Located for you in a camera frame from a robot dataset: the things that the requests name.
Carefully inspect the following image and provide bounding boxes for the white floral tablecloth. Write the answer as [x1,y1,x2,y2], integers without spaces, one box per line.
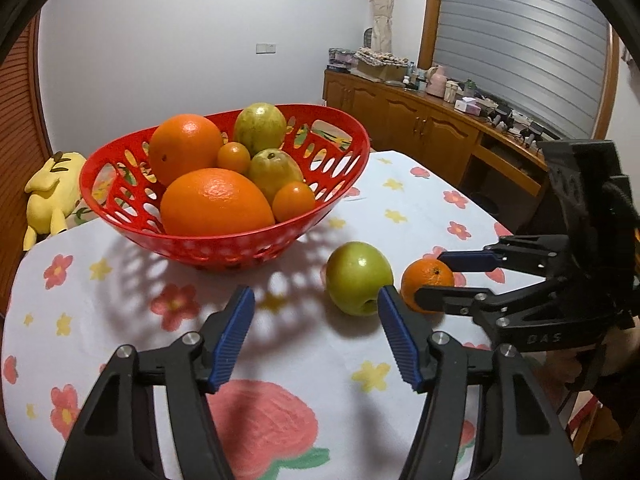
[0,149,516,480]

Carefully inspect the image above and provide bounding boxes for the yellow-green speckled fruit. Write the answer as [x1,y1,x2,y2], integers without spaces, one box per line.
[248,148,305,204]
[234,103,288,156]

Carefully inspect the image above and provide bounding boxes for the pink jug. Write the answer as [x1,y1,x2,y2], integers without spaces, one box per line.
[426,66,448,97]

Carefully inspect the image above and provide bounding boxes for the stacked small storage boxes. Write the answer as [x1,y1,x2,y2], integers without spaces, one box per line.
[328,48,358,72]

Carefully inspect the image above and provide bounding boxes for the beige curtain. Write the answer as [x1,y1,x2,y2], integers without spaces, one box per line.
[362,0,401,56]

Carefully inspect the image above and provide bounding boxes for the green apple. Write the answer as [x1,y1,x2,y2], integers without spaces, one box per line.
[326,241,395,317]

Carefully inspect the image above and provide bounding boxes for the colourful floral blanket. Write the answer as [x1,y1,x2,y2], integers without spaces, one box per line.
[67,180,108,226]

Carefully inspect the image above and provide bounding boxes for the person's right hand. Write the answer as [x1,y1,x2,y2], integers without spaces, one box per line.
[542,345,608,391]

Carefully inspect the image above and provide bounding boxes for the yellow plush toy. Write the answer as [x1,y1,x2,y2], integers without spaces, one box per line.
[23,151,88,252]

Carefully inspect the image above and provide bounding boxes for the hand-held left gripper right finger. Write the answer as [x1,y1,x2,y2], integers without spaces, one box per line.
[377,285,583,480]

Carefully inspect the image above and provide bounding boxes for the rough small tangerine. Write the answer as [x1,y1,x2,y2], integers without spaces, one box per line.
[400,258,456,315]

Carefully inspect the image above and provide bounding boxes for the cluster of small dark gadgets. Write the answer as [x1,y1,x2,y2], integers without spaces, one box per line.
[482,102,556,148]

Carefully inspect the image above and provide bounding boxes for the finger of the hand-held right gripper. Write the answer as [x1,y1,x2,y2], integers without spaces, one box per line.
[414,284,503,317]
[437,234,576,278]

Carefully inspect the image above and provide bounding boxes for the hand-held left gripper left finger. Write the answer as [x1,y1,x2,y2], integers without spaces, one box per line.
[54,285,256,480]

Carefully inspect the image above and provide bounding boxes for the cardboard box with patterned cloth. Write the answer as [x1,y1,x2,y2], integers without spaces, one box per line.
[354,47,413,83]

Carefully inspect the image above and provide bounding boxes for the round orange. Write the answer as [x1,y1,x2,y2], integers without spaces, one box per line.
[148,114,223,187]

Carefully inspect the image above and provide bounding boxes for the red perforated plastic basket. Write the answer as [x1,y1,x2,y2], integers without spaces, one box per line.
[79,103,371,264]

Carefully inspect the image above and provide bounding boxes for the wooden louvered door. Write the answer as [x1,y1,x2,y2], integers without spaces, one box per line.
[0,15,53,311]

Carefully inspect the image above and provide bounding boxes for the large oval orange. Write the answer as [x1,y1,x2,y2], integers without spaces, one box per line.
[160,168,276,237]

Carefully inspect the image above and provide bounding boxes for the wooden sideboard cabinet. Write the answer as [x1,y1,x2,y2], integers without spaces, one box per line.
[322,69,556,211]

